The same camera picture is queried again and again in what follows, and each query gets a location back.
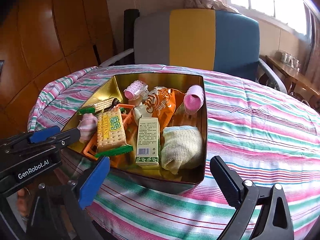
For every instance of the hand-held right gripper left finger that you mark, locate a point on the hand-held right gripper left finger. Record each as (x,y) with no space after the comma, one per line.
(93,182)

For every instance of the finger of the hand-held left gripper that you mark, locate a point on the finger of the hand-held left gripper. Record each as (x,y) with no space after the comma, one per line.
(65,138)
(42,135)

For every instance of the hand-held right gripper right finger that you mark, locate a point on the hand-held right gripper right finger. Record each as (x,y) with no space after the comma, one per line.
(226,182)

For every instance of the orange plastic basket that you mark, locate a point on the orange plastic basket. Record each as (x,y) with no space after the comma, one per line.
(90,148)

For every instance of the pink striped sock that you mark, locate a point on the pink striped sock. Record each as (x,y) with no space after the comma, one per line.
(88,125)

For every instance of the green-ended cracker packet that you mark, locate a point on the green-ended cracker packet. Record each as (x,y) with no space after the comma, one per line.
(110,135)

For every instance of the wafer biscuit packet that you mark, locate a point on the wafer biscuit packet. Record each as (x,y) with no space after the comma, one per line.
(102,105)

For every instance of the cream sock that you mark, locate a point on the cream sock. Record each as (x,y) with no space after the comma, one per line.
(182,147)

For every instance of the gold tin container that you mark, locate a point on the gold tin container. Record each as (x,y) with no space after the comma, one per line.
(110,87)

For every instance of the green gold carton box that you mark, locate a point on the green gold carton box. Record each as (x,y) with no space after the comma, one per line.
(147,140)

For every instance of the small pink hair roller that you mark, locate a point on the small pink hair roller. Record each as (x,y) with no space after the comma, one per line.
(133,90)

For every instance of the large pink hair roller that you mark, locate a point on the large pink hair roller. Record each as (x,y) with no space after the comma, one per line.
(193,100)

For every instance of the orange snack bag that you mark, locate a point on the orange snack bag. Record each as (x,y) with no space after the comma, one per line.
(162,105)

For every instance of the person's left hand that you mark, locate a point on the person's left hand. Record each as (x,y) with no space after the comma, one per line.
(22,202)

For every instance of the striped pink green tablecloth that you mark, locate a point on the striped pink green tablecloth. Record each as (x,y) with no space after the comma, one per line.
(250,130)

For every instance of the wooden wardrobe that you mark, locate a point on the wooden wardrobe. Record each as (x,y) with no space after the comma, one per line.
(37,42)

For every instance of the wooden side table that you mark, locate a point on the wooden side table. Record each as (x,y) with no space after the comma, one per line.
(295,76)

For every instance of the group of glass cups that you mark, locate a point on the group of glass cups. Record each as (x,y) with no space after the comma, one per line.
(290,60)

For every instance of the grey yellow blue chair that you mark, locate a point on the grey yellow blue chair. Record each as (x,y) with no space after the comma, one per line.
(192,35)

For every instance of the window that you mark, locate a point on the window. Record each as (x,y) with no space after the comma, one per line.
(270,2)

